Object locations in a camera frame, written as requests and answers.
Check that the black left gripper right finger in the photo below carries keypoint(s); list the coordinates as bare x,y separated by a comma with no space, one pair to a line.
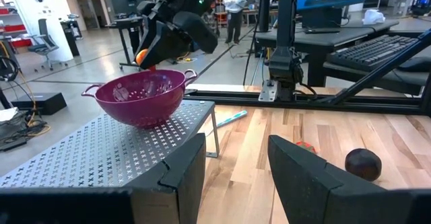
320,190

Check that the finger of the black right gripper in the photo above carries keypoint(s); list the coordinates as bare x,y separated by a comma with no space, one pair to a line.
165,45
200,32

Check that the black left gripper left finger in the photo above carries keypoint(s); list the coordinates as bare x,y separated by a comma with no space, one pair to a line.
168,197

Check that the small orange fruit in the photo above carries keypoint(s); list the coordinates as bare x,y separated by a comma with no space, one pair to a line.
141,56

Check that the red tomato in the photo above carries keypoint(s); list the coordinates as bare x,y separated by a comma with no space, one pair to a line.
304,146

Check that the large dark avocado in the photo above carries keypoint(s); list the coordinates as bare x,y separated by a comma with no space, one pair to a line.
363,164

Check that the purple plastic colander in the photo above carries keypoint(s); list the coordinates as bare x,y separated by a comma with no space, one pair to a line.
144,106

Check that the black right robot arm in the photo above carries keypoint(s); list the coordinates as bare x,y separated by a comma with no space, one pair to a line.
286,15

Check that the person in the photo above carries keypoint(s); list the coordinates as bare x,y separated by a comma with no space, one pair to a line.
234,12

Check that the small black rolling desk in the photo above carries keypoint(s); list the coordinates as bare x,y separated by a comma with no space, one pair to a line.
126,22

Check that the grey perforated metal shelf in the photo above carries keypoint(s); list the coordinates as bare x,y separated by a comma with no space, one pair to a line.
101,150

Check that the grey office chair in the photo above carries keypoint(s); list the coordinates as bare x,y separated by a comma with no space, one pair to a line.
45,42

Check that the black computer desk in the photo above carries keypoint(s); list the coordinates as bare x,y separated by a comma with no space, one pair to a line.
320,37

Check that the white square pillar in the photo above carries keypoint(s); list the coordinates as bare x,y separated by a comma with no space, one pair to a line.
40,22

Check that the black box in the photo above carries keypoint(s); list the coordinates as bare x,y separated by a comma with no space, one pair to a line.
40,103

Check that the red shelf bins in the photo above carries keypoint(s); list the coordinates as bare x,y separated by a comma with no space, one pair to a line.
20,43

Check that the black computer keyboard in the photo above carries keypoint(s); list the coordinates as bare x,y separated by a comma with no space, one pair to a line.
370,50

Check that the white paper pile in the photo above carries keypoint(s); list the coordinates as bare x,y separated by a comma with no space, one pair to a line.
8,113

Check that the white crumpled bag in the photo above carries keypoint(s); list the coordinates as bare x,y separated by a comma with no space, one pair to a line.
373,17

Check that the black pedestal cabinet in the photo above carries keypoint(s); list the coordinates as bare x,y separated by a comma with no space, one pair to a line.
71,39

